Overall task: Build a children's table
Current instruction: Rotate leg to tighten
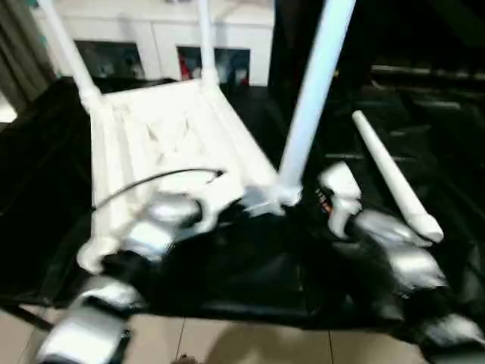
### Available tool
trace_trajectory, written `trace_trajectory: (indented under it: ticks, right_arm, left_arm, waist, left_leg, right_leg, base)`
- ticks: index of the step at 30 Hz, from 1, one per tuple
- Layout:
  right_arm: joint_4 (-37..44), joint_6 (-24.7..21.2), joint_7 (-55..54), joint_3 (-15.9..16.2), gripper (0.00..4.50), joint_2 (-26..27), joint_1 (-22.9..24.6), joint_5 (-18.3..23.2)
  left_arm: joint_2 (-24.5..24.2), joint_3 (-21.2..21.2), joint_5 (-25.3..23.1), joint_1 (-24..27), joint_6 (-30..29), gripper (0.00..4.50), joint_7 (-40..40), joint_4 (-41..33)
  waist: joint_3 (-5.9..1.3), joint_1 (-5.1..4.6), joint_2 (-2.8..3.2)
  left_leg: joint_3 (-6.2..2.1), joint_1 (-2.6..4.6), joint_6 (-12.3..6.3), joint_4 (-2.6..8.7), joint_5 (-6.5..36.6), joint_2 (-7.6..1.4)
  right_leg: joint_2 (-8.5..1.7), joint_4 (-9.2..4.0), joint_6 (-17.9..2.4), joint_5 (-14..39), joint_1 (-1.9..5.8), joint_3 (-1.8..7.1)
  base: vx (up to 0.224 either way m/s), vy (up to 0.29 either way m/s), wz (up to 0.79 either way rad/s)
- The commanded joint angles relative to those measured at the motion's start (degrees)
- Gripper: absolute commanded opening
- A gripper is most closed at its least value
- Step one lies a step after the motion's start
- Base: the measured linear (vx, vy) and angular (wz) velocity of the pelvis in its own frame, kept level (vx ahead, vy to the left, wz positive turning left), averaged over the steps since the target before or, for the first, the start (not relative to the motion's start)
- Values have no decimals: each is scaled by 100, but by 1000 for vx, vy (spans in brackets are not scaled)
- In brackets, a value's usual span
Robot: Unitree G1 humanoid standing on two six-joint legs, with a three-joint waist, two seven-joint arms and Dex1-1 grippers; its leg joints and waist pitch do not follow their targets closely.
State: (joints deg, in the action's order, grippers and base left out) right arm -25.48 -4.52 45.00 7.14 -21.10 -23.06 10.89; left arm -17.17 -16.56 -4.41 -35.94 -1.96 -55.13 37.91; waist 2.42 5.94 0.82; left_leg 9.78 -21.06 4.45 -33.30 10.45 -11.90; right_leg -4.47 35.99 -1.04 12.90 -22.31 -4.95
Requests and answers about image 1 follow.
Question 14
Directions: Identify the black frame strut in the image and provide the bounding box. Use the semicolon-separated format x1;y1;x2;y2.
0;302;55;331

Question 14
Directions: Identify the white glass door cabinet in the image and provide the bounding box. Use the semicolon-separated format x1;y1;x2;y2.
37;0;277;87

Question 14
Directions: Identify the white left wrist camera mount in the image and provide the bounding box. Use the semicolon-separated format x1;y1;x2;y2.
188;173;244;235

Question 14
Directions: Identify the white plastic table top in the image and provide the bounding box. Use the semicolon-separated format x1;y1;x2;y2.
77;69;305;273

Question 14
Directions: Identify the black work mat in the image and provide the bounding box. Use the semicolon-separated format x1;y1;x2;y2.
0;74;485;342

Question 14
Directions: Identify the grey curtain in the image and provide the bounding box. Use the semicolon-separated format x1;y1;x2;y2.
0;0;58;111

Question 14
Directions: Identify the white plastic table leg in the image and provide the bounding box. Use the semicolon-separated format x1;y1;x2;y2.
351;110;445;243
196;0;221;85
42;0;104;111
277;0;358;206

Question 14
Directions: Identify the black left wrist camera cable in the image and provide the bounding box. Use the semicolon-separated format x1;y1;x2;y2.
89;168;225;212

